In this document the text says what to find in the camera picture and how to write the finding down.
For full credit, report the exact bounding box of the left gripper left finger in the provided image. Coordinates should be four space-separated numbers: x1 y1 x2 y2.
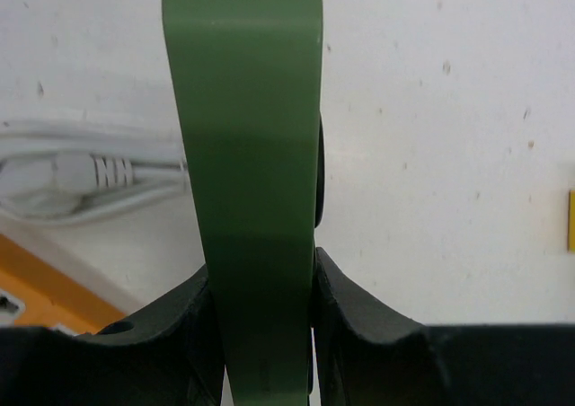
1 268 225 405

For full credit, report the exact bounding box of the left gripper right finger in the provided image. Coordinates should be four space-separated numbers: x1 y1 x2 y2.
314 248 574 405

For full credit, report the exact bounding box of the orange power strip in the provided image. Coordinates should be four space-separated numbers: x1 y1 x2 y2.
1 236 125 336

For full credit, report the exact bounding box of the white power cord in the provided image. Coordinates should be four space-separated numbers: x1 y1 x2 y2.
0 118 190 225

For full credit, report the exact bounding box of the yellow cube socket adapter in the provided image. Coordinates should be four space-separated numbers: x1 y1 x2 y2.
567 189 575 253

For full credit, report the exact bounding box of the green power strip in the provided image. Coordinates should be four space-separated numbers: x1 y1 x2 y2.
161 0 323 405

